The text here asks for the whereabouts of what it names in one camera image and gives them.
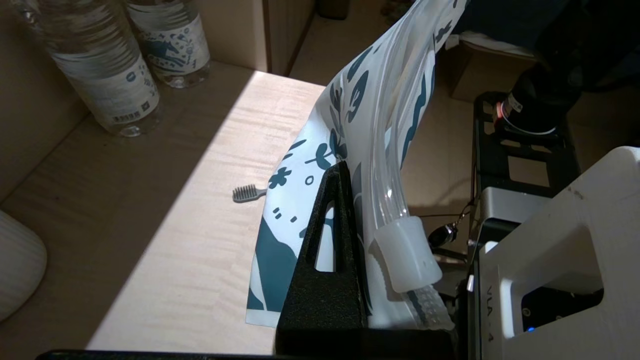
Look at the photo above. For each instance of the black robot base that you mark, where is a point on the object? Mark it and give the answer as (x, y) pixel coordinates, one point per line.
(520, 170)

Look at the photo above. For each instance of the black white robot torso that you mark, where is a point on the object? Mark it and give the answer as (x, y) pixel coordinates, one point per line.
(560, 250)

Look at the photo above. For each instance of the grey toothbrush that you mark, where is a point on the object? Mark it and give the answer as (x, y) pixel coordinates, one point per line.
(246, 193)

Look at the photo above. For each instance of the small capped water bottle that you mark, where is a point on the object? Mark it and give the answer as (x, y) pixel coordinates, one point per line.
(105, 75)
(172, 45)

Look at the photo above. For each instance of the white pouch blue horse print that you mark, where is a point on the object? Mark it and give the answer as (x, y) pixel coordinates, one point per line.
(380, 125)

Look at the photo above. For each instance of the brown cardboard box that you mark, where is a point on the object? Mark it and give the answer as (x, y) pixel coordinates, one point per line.
(490, 65)

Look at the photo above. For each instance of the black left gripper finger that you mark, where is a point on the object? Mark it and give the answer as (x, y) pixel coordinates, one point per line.
(325, 300)

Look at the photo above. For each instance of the white ribbed mug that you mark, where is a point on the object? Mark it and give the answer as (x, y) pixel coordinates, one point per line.
(17, 265)

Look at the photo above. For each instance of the beige wooden shelf unit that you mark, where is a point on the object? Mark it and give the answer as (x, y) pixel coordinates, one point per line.
(150, 225)

